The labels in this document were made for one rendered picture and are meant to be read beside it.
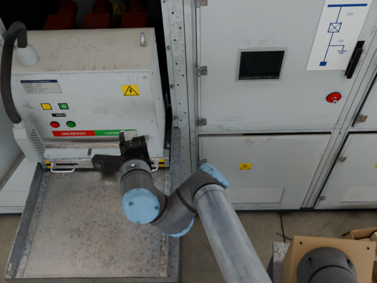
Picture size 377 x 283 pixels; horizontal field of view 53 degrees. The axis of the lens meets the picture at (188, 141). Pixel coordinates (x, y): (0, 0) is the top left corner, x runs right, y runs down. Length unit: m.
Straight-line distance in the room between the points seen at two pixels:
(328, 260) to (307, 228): 1.17
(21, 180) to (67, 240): 0.81
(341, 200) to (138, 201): 1.69
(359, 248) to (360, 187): 0.97
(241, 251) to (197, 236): 1.59
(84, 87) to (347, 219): 1.85
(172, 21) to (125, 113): 0.36
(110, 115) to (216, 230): 0.68
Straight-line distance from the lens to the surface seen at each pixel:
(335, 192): 2.34
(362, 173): 2.22
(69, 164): 1.66
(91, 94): 1.32
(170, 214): 1.04
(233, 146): 1.84
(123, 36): 1.37
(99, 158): 1.15
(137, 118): 1.39
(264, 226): 2.45
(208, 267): 2.32
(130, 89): 1.28
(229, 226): 0.86
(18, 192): 2.41
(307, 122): 1.77
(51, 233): 1.58
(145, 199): 0.96
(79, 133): 1.50
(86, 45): 1.36
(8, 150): 1.78
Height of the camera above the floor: 2.19
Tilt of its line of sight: 52 degrees down
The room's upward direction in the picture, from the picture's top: 3 degrees counter-clockwise
